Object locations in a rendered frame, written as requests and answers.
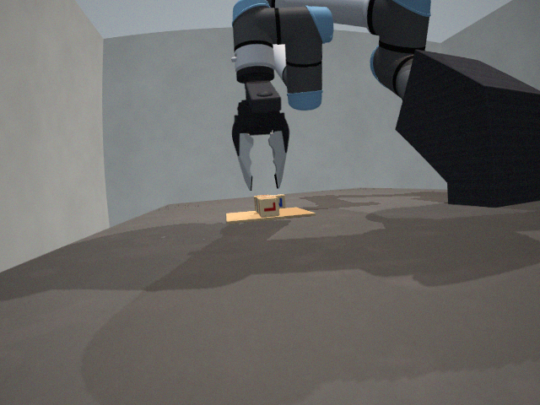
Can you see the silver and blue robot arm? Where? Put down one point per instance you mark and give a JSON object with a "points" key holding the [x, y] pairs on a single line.
{"points": [[298, 33]]}

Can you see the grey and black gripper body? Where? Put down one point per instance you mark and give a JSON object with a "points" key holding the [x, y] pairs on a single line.
{"points": [[256, 121]]}

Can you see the tan mat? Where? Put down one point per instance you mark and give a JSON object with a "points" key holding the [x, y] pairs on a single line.
{"points": [[285, 213]]}

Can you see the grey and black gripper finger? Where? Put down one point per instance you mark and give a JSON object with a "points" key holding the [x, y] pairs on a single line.
{"points": [[243, 143], [279, 143]]}

